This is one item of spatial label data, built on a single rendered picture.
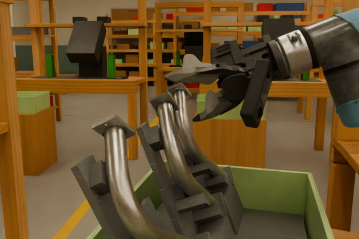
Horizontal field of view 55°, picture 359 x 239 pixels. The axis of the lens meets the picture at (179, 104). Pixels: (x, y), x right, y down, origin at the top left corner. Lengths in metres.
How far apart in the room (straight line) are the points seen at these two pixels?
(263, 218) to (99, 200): 0.56
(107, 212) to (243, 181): 0.55
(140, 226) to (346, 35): 0.43
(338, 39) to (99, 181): 0.43
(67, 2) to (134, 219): 11.81
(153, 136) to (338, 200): 1.25
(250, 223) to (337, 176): 0.84
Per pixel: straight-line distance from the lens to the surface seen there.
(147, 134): 0.61
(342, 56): 0.62
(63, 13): 12.20
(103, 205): 0.49
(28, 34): 5.73
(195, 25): 8.05
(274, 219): 0.95
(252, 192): 0.98
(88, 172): 0.48
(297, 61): 0.61
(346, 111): 0.64
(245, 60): 0.64
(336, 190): 1.71
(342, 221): 1.78
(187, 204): 0.64
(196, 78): 0.58
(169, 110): 0.63
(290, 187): 0.97
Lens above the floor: 1.29
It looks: 10 degrees down
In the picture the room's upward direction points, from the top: straight up
